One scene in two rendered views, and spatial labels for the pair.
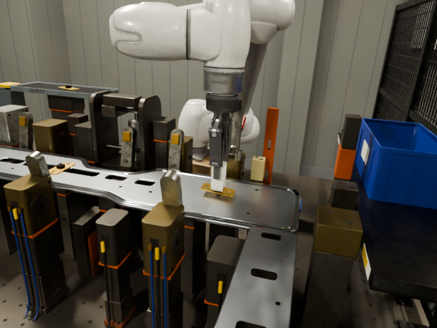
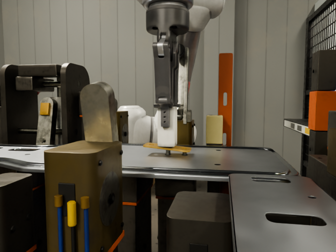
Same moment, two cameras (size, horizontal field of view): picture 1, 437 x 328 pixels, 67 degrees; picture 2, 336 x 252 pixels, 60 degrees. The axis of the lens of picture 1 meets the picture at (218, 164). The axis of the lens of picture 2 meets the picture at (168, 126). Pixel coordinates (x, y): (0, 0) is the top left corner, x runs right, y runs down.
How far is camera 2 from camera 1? 37 cm
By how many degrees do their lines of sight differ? 17
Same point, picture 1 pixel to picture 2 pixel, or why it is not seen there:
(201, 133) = (136, 138)
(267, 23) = (200, 7)
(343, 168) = (324, 116)
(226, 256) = (203, 212)
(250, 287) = (282, 239)
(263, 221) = (245, 169)
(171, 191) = (99, 112)
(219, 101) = (165, 9)
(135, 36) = not seen: outside the picture
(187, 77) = not seen: hidden behind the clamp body
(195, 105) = (128, 109)
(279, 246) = (291, 187)
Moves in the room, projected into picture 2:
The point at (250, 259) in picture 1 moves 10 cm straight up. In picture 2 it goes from (254, 203) to (257, 96)
